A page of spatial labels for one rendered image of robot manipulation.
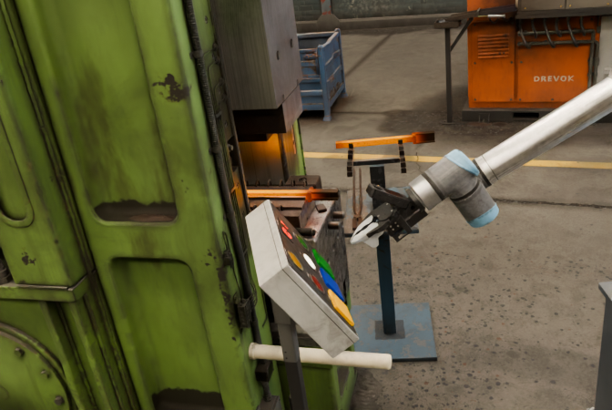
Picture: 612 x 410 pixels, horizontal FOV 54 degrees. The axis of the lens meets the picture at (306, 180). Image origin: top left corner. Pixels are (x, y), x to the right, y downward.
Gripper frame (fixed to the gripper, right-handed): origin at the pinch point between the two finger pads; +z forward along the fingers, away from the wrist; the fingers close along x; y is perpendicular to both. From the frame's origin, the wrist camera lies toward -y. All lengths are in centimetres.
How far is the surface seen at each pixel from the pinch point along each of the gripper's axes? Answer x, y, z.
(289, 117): 39.5, -24.4, -4.7
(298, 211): 38.4, 3.0, 12.8
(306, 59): 410, 70, -26
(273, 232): -11.1, -21.6, 12.3
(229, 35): 35, -56, -7
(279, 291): -27.1, -17.6, 16.6
